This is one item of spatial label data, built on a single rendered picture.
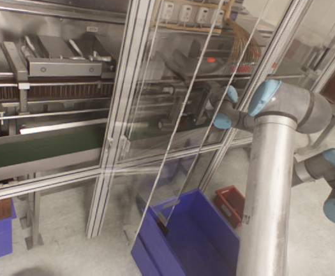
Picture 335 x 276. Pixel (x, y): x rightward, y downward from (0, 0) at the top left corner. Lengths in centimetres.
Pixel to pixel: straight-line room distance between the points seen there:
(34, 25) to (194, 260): 142
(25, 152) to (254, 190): 104
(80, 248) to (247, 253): 131
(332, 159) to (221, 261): 91
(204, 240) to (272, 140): 114
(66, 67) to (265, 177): 89
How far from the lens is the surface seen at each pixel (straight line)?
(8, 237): 178
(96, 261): 187
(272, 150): 79
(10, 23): 152
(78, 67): 130
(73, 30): 159
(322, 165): 123
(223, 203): 231
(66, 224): 199
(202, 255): 178
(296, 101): 88
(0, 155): 145
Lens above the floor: 164
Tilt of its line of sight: 35 degrees down
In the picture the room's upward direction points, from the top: 20 degrees clockwise
